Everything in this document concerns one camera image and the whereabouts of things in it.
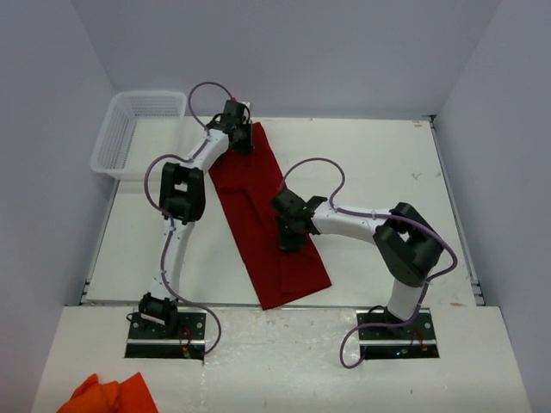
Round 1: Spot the red t shirt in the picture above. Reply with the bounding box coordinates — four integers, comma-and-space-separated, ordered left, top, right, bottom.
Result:
209, 122, 331, 310

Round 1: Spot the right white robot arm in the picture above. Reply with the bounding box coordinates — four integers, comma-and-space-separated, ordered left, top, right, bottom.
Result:
270, 188, 443, 338

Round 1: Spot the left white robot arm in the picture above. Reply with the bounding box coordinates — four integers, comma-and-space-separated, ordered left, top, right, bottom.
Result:
139, 98, 253, 338

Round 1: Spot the white plastic basket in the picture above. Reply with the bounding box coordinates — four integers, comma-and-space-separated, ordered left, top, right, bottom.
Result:
90, 90, 187, 181

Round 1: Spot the orange cloth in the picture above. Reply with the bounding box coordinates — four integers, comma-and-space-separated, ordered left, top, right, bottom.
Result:
58, 373, 158, 413

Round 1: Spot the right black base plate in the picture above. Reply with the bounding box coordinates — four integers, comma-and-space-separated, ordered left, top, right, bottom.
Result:
358, 309, 440, 361

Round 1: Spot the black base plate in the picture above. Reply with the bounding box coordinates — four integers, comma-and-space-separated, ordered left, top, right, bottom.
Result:
358, 309, 440, 361
124, 307, 207, 361

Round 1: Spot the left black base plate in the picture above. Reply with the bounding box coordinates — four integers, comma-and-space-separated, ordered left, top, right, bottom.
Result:
124, 307, 207, 361

